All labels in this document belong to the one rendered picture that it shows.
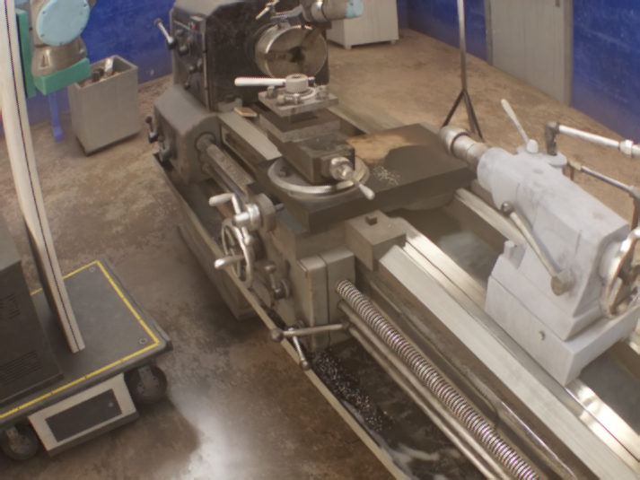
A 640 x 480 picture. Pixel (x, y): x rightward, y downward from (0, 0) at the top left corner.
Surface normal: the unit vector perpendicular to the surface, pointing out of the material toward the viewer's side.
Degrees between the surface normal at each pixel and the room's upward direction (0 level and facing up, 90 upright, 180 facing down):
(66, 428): 90
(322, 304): 90
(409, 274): 36
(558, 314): 62
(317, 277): 90
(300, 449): 0
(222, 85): 90
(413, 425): 0
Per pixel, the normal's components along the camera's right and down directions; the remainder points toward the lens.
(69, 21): 0.46, 0.54
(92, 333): -0.05, -0.83
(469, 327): -0.55, -0.49
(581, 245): -0.88, 0.18
